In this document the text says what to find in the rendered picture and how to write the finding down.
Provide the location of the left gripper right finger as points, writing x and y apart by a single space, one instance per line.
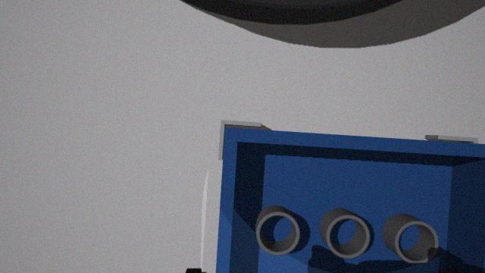
449 270

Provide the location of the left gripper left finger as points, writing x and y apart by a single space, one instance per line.
194 270

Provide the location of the dark grey metal bushing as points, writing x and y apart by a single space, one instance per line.
357 245
284 246
425 248

